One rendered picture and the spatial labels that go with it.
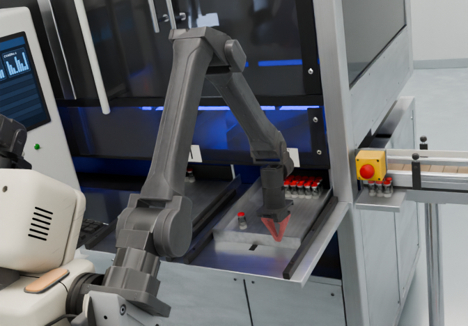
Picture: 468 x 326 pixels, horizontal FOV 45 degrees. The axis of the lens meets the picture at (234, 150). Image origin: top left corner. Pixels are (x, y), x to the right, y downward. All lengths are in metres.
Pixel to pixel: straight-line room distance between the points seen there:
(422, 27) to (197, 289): 4.60
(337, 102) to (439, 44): 4.71
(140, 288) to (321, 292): 1.12
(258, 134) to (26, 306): 0.68
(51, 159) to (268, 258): 0.89
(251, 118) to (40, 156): 0.94
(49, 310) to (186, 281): 1.31
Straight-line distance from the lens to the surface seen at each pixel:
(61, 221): 0.94
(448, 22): 6.20
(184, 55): 1.03
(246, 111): 1.24
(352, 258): 1.80
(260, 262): 1.47
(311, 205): 1.70
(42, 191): 0.90
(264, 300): 2.04
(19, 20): 1.96
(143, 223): 0.92
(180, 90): 1.00
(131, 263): 0.89
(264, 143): 1.34
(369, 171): 1.60
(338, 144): 1.63
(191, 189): 1.93
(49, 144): 2.02
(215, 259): 1.52
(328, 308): 1.95
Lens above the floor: 1.68
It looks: 21 degrees down
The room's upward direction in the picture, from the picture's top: 10 degrees counter-clockwise
